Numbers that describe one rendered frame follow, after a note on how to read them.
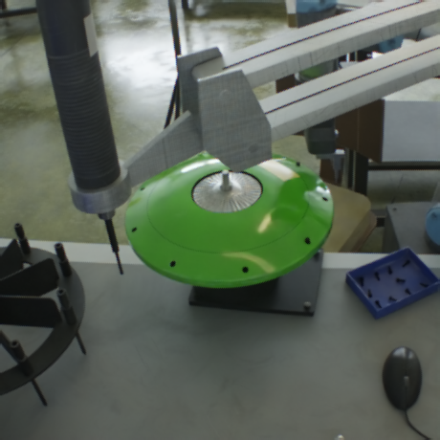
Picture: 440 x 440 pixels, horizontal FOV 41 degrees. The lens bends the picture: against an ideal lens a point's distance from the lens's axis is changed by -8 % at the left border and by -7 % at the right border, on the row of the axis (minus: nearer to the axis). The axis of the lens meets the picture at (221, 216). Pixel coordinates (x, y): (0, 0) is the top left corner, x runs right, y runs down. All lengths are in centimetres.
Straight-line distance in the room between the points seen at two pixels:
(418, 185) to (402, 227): 159
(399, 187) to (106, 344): 203
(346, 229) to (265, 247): 75
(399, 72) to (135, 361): 60
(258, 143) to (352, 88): 10
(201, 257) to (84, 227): 190
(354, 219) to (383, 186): 119
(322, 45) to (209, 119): 11
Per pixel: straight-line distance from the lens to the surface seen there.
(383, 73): 55
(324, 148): 100
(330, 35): 51
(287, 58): 48
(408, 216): 127
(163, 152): 50
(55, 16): 42
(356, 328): 96
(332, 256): 107
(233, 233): 86
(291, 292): 100
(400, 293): 101
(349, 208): 165
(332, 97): 52
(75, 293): 96
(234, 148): 49
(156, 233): 89
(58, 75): 44
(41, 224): 281
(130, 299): 103
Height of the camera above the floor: 164
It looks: 39 degrees down
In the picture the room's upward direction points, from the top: 6 degrees counter-clockwise
